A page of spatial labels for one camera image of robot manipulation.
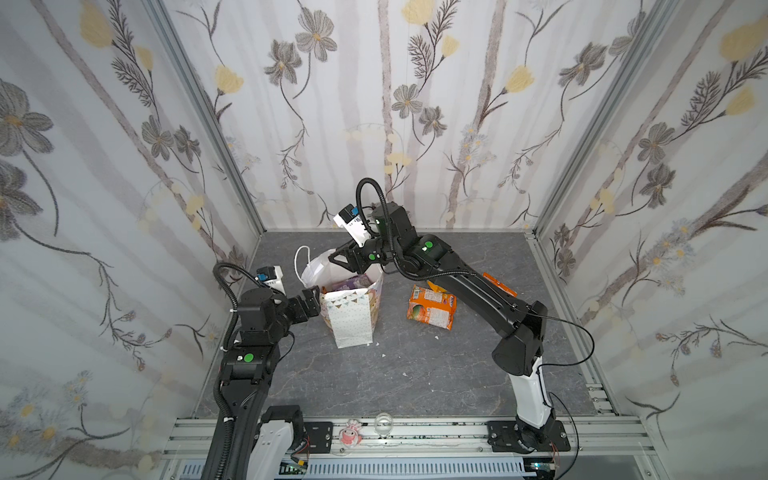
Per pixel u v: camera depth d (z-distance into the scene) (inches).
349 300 29.4
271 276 24.4
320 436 28.9
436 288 22.1
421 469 27.7
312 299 26.1
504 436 29.0
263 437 23.1
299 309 25.3
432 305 37.6
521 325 19.6
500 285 39.9
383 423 30.3
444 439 29.5
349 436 28.2
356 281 35.7
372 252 24.7
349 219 24.5
